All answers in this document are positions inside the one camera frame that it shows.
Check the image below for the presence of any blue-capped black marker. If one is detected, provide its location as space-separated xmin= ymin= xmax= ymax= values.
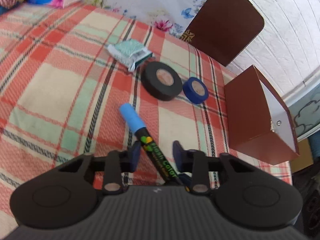
xmin=119 ymin=103 xmax=183 ymax=185

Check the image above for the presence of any blue tape roll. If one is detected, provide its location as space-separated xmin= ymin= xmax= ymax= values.
xmin=183 ymin=77 xmax=209 ymax=105

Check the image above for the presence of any large black tape roll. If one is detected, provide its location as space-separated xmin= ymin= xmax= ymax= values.
xmin=141 ymin=61 xmax=182 ymax=101

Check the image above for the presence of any teal tissue packet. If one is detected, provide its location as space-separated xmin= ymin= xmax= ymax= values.
xmin=107 ymin=39 xmax=153 ymax=72

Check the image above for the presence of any brown cardboard box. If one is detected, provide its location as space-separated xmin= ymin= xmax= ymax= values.
xmin=225 ymin=66 xmax=300 ymax=165

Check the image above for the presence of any plaid bed blanket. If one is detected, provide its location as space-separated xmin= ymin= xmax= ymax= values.
xmin=0 ymin=2 xmax=293 ymax=233

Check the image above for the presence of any brown wooden headboard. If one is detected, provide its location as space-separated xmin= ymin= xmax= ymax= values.
xmin=180 ymin=0 xmax=265 ymax=66

